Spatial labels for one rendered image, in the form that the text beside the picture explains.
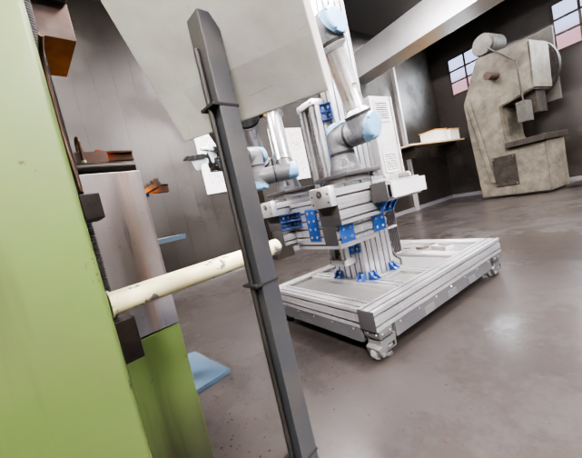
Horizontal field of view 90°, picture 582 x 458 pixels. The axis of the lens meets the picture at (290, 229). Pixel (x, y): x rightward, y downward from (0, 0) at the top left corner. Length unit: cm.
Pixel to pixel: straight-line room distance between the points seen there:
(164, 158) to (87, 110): 89
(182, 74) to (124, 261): 49
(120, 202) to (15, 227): 36
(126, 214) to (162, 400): 52
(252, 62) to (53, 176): 38
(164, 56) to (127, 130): 338
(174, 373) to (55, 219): 57
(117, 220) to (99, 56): 357
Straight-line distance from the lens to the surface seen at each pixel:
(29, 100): 62
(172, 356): 96
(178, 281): 67
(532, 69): 653
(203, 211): 399
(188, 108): 69
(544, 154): 637
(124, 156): 109
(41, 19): 108
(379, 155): 178
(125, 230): 88
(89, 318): 58
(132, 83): 427
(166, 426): 102
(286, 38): 59
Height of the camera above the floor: 73
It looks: 5 degrees down
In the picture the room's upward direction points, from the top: 13 degrees counter-clockwise
